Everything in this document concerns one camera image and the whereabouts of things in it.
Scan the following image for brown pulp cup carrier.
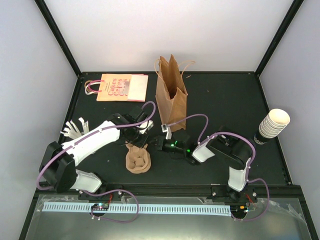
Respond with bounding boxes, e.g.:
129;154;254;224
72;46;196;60
125;143;152;174

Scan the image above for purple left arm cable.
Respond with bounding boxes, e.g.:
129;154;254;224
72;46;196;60
38;101;157;193

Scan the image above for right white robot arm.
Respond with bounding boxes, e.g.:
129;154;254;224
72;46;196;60
149;125;256;202

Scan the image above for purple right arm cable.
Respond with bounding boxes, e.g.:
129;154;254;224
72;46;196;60
161;114;271;221

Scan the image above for purple cable loop at rail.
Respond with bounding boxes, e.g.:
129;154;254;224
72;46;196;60
90;185;142;222

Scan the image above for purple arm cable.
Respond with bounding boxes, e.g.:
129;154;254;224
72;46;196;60
161;114;271;221
38;101;157;193

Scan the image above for stack of white paper cups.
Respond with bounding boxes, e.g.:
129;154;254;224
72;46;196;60
258;108;291;139

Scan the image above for white plastic cutlery bundle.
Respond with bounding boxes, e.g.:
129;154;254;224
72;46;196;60
60;117;90;140

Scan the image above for brown paper bag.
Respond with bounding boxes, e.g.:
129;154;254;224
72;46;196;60
154;55;195;132

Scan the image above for perforated white metal rail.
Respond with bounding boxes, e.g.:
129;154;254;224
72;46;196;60
42;202;231;217

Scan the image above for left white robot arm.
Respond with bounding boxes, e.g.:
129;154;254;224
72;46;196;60
37;113;153;200

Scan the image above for printed orange paper bag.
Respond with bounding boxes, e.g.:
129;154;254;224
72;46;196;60
84;73;149;102

